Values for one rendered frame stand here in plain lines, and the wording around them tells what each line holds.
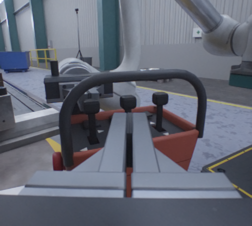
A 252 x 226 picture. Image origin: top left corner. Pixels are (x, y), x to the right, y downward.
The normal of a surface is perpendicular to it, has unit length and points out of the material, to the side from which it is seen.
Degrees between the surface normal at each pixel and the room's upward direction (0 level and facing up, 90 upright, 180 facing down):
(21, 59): 90
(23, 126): 72
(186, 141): 97
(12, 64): 90
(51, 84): 90
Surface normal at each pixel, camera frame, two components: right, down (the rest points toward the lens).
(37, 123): 0.65, -0.12
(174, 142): 0.35, 0.36
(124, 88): 0.37, 0.11
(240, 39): -0.95, 0.11
